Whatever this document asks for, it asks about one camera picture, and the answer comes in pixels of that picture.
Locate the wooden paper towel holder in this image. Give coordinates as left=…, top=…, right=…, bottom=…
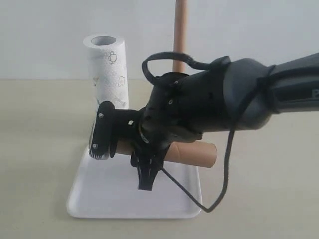
left=172, top=0, right=188, bottom=73

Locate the white rectangular plastic tray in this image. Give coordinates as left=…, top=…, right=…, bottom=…
left=66, top=149, right=201, bottom=219

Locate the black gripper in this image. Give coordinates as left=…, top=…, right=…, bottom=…
left=130, top=72, right=231, bottom=191

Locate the black cable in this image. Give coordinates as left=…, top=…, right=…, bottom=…
left=141, top=51, right=275, bottom=214

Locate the white printed paper towel roll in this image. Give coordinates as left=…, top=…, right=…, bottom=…
left=83, top=34, right=129, bottom=110

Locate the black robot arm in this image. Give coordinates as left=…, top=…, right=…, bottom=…
left=137, top=52, right=319, bottom=191

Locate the brown cardboard tube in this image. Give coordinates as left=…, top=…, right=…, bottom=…
left=113, top=139, right=218, bottom=168

